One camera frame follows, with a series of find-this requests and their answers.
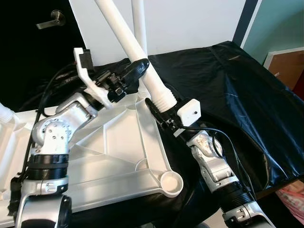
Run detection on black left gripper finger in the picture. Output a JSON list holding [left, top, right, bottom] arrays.
[[119, 58, 151, 84]]

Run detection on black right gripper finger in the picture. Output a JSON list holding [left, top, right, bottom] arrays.
[[145, 97, 164, 122]]

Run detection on white plastic table leg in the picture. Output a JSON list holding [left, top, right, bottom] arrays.
[[0, 104, 15, 125], [94, 0, 179, 114], [132, 0, 149, 100]]

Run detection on white plastic table top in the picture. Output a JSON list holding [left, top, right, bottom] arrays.
[[0, 93, 185, 214]]

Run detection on black plastic table cover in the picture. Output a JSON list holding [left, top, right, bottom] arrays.
[[0, 40, 304, 228]]

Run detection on black door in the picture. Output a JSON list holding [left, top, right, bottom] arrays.
[[0, 0, 88, 112]]

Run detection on dark red cloth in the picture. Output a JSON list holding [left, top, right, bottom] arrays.
[[292, 71, 304, 103]]

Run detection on brown board with white edge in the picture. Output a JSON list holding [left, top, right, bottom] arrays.
[[264, 47, 304, 88]]

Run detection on pink plastic bag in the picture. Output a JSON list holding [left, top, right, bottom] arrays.
[[275, 180, 304, 224]]

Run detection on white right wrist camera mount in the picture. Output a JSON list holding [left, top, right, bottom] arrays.
[[173, 98, 202, 138]]

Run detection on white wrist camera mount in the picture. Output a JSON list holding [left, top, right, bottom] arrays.
[[73, 47, 114, 111], [173, 98, 202, 138]]

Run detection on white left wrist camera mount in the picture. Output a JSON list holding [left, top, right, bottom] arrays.
[[73, 47, 114, 111]]

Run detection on silver door lever handle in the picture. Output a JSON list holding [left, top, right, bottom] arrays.
[[37, 10, 66, 30]]

